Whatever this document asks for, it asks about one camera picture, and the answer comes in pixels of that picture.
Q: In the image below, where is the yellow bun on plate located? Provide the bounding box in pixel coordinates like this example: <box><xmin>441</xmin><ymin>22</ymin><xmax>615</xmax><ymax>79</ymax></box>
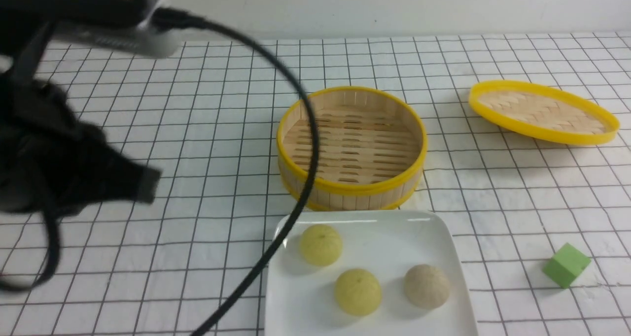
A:
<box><xmin>334</xmin><ymin>268</ymin><xmax>382</xmax><ymax>317</ymax></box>

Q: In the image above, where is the beige steamed bun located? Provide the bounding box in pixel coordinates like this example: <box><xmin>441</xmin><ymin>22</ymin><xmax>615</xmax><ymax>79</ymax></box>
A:
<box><xmin>403</xmin><ymin>264</ymin><xmax>451</xmax><ymax>310</ymax></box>

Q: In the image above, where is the round bamboo steamer basket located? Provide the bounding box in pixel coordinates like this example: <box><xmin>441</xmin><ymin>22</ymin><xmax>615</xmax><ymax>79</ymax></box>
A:
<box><xmin>307</xmin><ymin>86</ymin><xmax>428</xmax><ymax>211</ymax></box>

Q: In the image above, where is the white square plate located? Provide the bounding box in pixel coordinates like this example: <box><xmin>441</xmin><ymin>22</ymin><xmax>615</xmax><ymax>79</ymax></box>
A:
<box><xmin>265</xmin><ymin>210</ymin><xmax>479</xmax><ymax>336</ymax></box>

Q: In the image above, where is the green foam cube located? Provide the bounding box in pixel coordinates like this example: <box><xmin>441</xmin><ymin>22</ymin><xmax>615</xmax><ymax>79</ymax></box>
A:
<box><xmin>542</xmin><ymin>243</ymin><xmax>592</xmax><ymax>289</ymax></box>

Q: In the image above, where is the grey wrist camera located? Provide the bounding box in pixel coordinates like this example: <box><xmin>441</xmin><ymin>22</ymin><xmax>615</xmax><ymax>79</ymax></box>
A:
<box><xmin>0</xmin><ymin>0</ymin><xmax>185</xmax><ymax>59</ymax></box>

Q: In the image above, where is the black cable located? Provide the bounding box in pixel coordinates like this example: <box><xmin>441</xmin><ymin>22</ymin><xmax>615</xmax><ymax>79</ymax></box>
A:
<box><xmin>0</xmin><ymin>10</ymin><xmax>321</xmax><ymax>336</ymax></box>

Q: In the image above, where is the yellow steamed bun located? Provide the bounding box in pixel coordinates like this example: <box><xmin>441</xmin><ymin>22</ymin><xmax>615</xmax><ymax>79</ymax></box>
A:
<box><xmin>299</xmin><ymin>224</ymin><xmax>343</xmax><ymax>267</ymax></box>

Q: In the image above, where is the yellow-rimmed bamboo steamer lid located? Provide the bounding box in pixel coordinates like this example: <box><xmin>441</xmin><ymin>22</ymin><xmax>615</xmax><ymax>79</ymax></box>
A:
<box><xmin>468</xmin><ymin>80</ymin><xmax>620</xmax><ymax>146</ymax></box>

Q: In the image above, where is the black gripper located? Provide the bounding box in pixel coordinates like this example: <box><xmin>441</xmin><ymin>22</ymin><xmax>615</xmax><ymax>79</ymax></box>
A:
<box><xmin>1</xmin><ymin>74</ymin><xmax>162</xmax><ymax>214</ymax></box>

